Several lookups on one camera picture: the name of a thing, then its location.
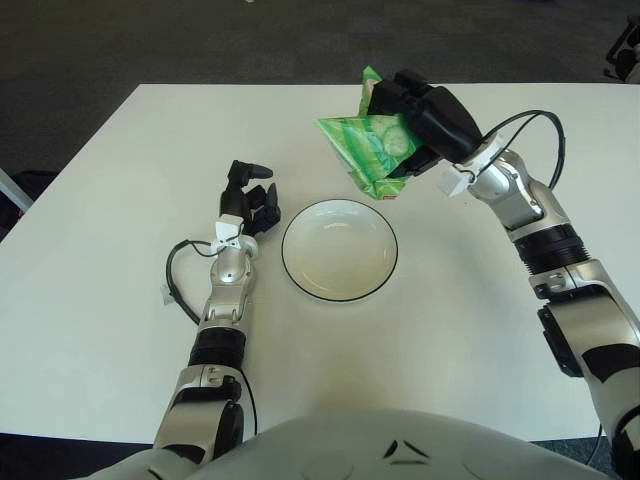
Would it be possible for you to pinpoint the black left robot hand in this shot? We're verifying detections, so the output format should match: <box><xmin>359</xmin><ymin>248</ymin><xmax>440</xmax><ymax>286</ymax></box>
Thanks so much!
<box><xmin>218</xmin><ymin>159</ymin><xmax>282</xmax><ymax>236</ymax></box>

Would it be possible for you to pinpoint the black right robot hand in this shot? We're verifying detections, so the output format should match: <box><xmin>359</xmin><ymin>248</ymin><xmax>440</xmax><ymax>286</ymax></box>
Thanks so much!
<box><xmin>368</xmin><ymin>69</ymin><xmax>485</xmax><ymax>179</ymax></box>

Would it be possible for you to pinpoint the green chips snack bag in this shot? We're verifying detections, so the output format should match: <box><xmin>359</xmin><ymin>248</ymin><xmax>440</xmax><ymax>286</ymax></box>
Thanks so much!
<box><xmin>314</xmin><ymin>65</ymin><xmax>426</xmax><ymax>202</ymax></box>

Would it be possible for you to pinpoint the white plate with black rim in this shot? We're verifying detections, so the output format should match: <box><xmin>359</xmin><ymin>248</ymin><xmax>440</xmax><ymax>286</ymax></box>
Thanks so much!
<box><xmin>280</xmin><ymin>199</ymin><xmax>400</xmax><ymax>304</ymax></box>

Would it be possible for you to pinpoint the black floor object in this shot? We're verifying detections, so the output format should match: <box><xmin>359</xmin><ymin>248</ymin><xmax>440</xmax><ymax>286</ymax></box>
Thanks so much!
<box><xmin>10</xmin><ymin>171</ymin><xmax>57</xmax><ymax>204</ymax></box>

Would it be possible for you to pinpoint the black office chair base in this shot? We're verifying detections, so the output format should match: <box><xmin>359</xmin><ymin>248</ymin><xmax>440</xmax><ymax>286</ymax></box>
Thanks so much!
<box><xmin>603</xmin><ymin>13</ymin><xmax>640</xmax><ymax>82</ymax></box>

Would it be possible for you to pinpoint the white slanted panel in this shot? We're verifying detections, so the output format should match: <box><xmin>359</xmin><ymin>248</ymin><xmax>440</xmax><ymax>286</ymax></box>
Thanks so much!
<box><xmin>0</xmin><ymin>167</ymin><xmax>34</xmax><ymax>211</ymax></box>

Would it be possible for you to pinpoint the grey robot torso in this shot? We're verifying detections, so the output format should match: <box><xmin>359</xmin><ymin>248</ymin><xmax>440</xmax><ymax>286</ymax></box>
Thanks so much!
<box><xmin>84</xmin><ymin>407</ymin><xmax>621</xmax><ymax>480</ymax></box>

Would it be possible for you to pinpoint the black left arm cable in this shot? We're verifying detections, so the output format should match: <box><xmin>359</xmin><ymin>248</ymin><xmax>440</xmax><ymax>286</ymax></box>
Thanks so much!
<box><xmin>165</xmin><ymin>238</ymin><xmax>246</xmax><ymax>325</ymax></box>

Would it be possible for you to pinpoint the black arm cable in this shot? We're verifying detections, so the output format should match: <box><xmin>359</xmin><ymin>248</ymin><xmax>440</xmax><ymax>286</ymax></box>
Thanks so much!
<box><xmin>165</xmin><ymin>238</ymin><xmax>246</xmax><ymax>325</ymax></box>
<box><xmin>481</xmin><ymin>109</ymin><xmax>568</xmax><ymax>190</ymax></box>

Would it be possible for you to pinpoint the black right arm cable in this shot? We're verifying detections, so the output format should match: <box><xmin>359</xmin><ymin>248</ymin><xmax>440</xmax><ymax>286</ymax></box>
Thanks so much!
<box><xmin>481</xmin><ymin>109</ymin><xmax>568</xmax><ymax>190</ymax></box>

